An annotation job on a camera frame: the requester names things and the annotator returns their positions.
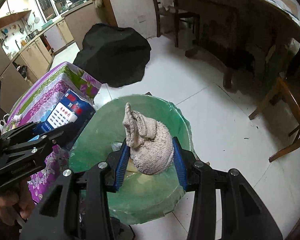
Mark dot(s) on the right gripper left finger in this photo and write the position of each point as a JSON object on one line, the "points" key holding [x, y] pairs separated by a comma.
{"points": [[76, 205]]}

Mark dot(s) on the wooden chair by window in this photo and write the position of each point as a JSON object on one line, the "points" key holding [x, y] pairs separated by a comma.
{"points": [[172, 7]]}

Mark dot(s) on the dark wooden dining table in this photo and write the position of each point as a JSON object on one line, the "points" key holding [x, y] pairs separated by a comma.
{"points": [[244, 34]]}

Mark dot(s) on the person left hand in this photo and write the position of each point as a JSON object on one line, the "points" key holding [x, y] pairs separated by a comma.
{"points": [[24, 200]]}

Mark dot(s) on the wooden chair near bin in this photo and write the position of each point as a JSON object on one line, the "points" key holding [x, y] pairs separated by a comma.
{"points": [[281, 110]]}

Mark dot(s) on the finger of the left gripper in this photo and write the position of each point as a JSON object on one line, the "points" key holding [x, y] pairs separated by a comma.
{"points": [[23, 133], [60, 136]]}

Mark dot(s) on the purple striped floral tablecloth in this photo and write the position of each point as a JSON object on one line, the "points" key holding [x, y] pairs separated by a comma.
{"points": [[38, 103]]}

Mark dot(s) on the beige knitted rag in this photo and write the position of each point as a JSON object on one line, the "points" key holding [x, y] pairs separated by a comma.
{"points": [[150, 142]]}

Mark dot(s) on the blue white medicine box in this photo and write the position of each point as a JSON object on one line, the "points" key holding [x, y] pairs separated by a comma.
{"points": [[71, 108]]}

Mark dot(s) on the black cloth covered object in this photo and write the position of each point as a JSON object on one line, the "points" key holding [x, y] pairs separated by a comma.
{"points": [[115, 56]]}

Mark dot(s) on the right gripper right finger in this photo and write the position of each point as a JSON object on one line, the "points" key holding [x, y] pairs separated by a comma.
{"points": [[244, 215]]}

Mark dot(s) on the white plastic bag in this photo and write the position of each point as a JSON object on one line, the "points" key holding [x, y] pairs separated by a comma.
{"points": [[3, 123]]}

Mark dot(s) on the green lined trash bin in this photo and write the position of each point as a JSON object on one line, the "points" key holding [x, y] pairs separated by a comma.
{"points": [[141, 198]]}

